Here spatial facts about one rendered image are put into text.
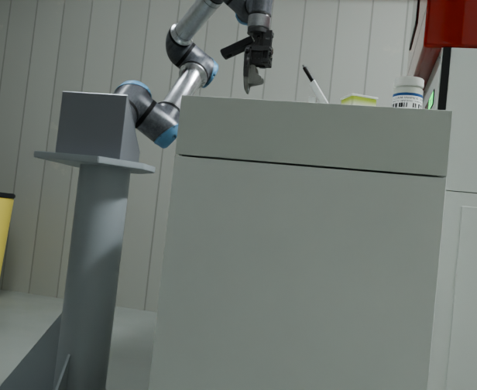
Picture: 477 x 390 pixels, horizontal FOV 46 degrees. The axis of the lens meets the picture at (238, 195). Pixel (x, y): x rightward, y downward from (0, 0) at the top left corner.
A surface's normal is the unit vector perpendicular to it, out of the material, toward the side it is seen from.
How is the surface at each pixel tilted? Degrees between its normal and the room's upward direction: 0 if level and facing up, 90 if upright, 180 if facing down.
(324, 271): 90
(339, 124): 90
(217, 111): 90
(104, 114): 90
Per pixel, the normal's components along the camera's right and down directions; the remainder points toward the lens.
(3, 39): -0.20, -0.07
